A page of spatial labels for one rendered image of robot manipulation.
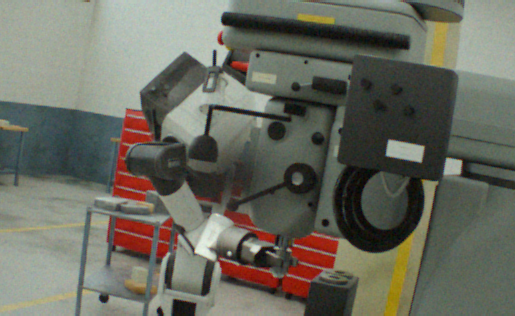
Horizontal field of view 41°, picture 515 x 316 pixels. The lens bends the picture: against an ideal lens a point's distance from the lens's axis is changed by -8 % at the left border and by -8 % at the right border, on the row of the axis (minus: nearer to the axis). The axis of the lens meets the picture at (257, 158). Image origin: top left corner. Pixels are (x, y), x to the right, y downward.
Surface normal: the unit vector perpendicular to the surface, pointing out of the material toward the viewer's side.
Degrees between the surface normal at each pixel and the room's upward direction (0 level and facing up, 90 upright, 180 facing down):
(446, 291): 90
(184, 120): 59
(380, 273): 90
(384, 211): 90
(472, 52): 90
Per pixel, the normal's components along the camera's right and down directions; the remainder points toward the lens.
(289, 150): -0.39, -0.02
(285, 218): -0.42, 0.44
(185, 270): -0.01, -0.11
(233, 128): 0.59, 0.08
